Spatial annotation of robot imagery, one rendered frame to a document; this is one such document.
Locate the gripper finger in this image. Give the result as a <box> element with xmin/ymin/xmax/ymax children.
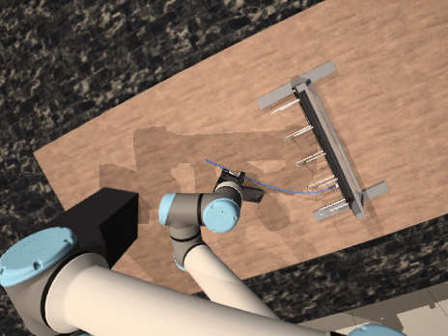
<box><xmin>229</xmin><ymin>170</ymin><xmax>245</xmax><ymax>179</ymax></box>

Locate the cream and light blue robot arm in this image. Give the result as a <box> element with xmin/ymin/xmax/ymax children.
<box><xmin>0</xmin><ymin>182</ymin><xmax>407</xmax><ymax>336</ymax></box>

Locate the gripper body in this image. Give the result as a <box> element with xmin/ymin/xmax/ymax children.
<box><xmin>212</xmin><ymin>168</ymin><xmax>244</xmax><ymax>193</ymax></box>

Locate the dark grey metal rack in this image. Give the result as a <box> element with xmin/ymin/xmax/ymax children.
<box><xmin>257</xmin><ymin>60</ymin><xmax>389</xmax><ymax>221</ymax></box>

